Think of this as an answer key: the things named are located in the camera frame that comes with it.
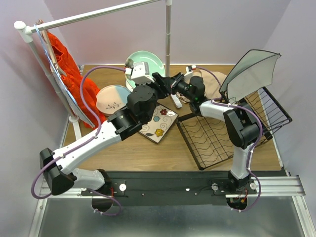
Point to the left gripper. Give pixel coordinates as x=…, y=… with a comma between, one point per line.
x=164, y=90

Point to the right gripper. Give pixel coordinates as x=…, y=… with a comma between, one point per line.
x=176, y=80

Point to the square leaf pattern plate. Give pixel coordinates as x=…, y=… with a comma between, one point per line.
x=162, y=120

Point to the cream and teal plate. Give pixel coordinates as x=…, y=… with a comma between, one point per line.
x=111, y=98

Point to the large square green plate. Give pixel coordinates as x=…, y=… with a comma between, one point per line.
x=248, y=60

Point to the white blue rimmed plate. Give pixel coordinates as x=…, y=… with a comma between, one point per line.
x=129, y=86

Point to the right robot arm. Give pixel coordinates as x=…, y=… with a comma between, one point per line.
x=243, y=126

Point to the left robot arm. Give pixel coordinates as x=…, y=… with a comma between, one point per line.
x=60, y=167

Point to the white clothes rack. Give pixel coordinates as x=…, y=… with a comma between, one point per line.
x=27, y=31

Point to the beige cloth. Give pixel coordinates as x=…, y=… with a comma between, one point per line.
x=212, y=83

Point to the orange garment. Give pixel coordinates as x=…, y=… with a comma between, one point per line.
x=73, y=79

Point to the wooden clip hanger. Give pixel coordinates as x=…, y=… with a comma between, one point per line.
x=51, y=54

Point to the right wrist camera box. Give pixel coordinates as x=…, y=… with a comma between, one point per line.
x=189, y=72

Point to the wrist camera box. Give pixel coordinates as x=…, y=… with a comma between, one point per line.
x=189, y=72
x=137, y=73

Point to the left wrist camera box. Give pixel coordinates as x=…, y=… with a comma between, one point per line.
x=137, y=73

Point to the black wire dish rack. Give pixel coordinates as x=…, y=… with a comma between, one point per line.
x=208, y=141

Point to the black mounting rail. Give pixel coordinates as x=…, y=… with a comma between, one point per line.
x=144, y=188

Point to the blue wire hanger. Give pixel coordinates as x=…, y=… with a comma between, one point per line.
x=68, y=99

